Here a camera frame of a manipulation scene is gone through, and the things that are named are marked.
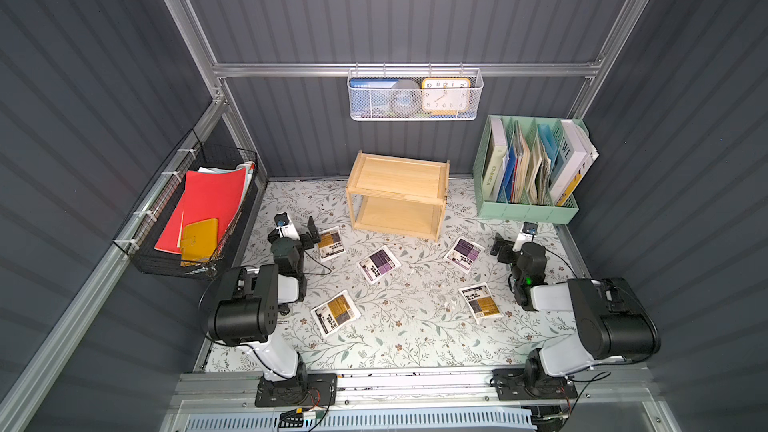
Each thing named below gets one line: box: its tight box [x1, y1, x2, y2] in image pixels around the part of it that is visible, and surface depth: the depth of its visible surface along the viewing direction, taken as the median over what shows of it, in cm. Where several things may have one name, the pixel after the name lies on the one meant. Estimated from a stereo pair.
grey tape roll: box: [390, 79, 422, 116], surface depth 90 cm
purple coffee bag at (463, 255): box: [443, 238, 485, 274], surface depth 99 cm
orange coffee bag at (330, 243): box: [318, 226, 346, 262], surface depth 101 cm
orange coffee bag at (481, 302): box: [458, 282, 503, 325], surface depth 88 cm
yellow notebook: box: [180, 218, 219, 267], surface depth 69 cm
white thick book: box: [549, 119, 599, 206], surface depth 98 cm
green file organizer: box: [473, 115, 588, 225], surface depth 104 cm
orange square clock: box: [422, 77, 472, 116], surface depth 90 cm
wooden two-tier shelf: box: [346, 150, 451, 242], surface depth 97 cm
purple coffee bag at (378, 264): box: [357, 245, 402, 285], surface depth 98 cm
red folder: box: [154, 168, 246, 254], surface depth 74 cm
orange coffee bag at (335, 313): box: [310, 290, 361, 337], surface depth 86 cm
